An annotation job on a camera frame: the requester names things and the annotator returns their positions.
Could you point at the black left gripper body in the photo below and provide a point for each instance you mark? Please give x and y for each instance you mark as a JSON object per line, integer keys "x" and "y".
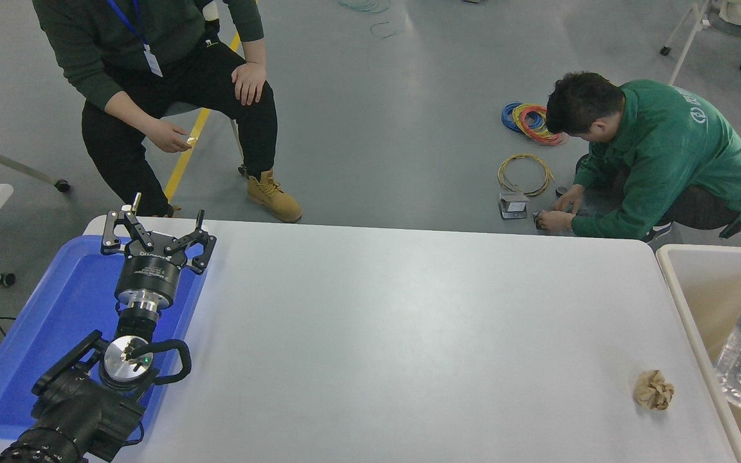
{"x": 150, "y": 273}

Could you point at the person's right hand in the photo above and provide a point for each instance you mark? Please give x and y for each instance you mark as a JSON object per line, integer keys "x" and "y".
{"x": 567, "y": 200}

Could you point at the seated person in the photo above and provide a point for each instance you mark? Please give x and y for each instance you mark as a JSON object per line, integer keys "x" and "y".
{"x": 171, "y": 71}

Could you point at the grey stool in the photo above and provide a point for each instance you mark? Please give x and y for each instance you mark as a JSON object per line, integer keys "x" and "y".
{"x": 181, "y": 108}

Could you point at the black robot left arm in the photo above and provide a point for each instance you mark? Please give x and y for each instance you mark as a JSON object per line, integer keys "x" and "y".
{"x": 81, "y": 411}

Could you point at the seated person's right hand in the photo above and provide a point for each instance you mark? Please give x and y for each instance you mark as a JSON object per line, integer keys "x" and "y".
{"x": 168, "y": 136}

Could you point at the blue plastic tray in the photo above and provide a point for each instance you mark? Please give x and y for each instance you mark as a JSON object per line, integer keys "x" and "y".
{"x": 55, "y": 308}

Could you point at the white wheeled chair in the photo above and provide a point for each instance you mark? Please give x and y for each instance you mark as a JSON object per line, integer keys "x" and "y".
{"x": 689, "y": 38}

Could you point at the crumpled tan paper ball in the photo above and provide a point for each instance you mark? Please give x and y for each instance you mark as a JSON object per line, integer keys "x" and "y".
{"x": 653, "y": 390}

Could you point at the person's left hand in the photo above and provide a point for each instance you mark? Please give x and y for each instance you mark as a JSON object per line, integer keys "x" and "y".
{"x": 555, "y": 221}

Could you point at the large pale bin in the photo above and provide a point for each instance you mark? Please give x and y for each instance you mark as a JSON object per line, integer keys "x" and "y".
{"x": 698, "y": 276}

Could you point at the small silver box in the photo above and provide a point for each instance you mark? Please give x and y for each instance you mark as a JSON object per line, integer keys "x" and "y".
{"x": 513, "y": 206}

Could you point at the seated person's left hand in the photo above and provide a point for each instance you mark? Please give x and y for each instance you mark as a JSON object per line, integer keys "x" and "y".
{"x": 248, "y": 81}

